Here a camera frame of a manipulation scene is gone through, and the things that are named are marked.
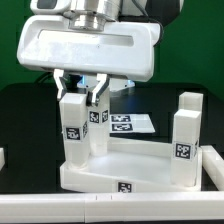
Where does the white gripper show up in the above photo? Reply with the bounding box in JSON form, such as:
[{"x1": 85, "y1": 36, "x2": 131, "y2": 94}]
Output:
[{"x1": 17, "y1": 15, "x2": 161, "y2": 107}]

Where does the black cable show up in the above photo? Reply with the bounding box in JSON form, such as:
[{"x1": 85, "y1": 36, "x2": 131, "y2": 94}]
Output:
[{"x1": 35, "y1": 73, "x2": 54, "y2": 84}]

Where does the white obstacle wall left piece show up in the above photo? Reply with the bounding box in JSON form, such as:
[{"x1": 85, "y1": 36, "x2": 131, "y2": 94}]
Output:
[{"x1": 0, "y1": 148, "x2": 5, "y2": 171}]

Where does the white marker sheet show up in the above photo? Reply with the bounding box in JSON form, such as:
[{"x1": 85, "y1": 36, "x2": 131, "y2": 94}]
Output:
[{"x1": 110, "y1": 114, "x2": 155, "y2": 133}]

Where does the white fence bar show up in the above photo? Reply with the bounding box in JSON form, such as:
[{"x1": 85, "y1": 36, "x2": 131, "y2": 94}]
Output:
[
  {"x1": 201, "y1": 145, "x2": 224, "y2": 191},
  {"x1": 0, "y1": 191, "x2": 224, "y2": 224}
]

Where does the white front fence bar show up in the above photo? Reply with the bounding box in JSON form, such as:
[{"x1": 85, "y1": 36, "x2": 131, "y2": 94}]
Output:
[{"x1": 0, "y1": 191, "x2": 224, "y2": 224}]

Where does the white desk tabletop tray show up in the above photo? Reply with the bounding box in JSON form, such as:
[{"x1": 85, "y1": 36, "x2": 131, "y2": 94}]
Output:
[{"x1": 60, "y1": 137, "x2": 202, "y2": 193}]

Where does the white right fence bar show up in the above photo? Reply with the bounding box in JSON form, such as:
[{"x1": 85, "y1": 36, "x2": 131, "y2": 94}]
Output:
[{"x1": 201, "y1": 145, "x2": 224, "y2": 191}]

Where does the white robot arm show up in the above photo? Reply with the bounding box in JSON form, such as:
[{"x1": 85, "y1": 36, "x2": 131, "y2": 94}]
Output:
[{"x1": 17, "y1": 0, "x2": 184, "y2": 106}]

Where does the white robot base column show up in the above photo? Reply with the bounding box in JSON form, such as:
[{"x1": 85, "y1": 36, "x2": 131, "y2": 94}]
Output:
[{"x1": 77, "y1": 75, "x2": 135, "y2": 97}]

